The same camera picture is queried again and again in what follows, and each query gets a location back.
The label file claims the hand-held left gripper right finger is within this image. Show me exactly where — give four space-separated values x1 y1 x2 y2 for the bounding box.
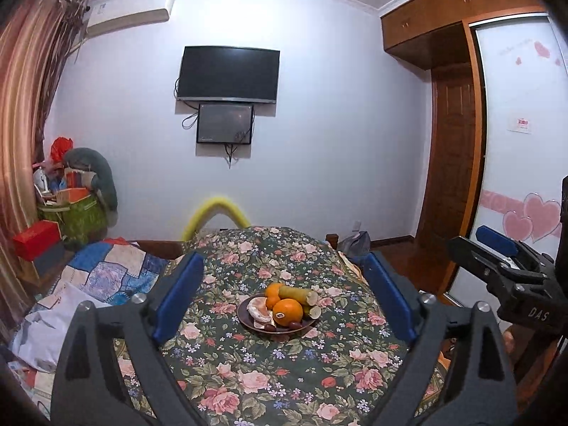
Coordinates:
355 251 520 426

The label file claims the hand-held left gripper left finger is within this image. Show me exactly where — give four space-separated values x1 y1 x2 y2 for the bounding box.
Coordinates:
51 251 209 426

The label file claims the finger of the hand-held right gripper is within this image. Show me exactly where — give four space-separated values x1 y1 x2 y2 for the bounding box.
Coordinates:
476 225 556 272
446 235 548 294

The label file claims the brown round plate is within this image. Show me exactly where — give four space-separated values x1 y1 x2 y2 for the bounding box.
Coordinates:
236 294 320 337

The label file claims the yellow sugarcane piece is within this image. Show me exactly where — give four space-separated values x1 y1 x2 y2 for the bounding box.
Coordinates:
279 286 320 307

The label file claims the large orange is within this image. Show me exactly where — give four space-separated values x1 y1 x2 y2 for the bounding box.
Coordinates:
272 298 304 326

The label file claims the grey bag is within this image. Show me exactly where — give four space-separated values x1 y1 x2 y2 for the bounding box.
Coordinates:
339 230 372 258

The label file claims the white sliding wardrobe door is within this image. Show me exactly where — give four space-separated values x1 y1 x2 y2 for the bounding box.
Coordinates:
445 15 568 308

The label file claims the white-skinned pomelo segment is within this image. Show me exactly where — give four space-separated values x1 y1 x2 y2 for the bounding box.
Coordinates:
247 297 274 327

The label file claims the brown wooden door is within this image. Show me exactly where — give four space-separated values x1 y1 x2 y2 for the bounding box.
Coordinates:
414 63 485 255

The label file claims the small orange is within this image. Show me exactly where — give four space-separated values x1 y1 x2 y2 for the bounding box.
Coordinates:
265 283 285 310

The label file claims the yellow foam tube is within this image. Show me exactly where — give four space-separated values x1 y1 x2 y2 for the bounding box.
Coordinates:
181 194 252 241

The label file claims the floral green blanket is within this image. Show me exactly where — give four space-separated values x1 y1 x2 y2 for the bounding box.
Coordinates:
113 225 450 426

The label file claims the white cloth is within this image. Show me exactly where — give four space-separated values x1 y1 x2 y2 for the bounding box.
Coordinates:
8 284 113 374

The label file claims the orange box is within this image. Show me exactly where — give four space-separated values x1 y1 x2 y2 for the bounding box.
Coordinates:
55 187 90 205

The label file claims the red box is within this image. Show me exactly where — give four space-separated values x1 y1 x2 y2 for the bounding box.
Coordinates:
12 220 62 261

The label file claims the small black monitor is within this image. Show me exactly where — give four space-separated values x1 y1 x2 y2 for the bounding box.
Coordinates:
196 102 255 145

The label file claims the red plastic bag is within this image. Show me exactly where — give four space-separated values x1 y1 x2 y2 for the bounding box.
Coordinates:
50 137 75 163

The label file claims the striped brown curtain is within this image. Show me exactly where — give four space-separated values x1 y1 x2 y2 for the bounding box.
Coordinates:
0 0 90 322

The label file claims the wooden overhead cabinet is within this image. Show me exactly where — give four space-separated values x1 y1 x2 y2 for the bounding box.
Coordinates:
380 0 547 71

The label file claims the white air conditioner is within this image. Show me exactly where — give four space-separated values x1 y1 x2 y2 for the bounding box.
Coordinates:
83 0 177 39

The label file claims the black monitor cable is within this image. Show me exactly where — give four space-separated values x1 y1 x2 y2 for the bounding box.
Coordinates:
224 131 249 170

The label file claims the black television cable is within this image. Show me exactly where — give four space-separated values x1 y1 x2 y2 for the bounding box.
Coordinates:
180 101 199 130

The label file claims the black wall television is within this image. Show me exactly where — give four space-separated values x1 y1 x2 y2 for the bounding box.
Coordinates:
176 45 282 105

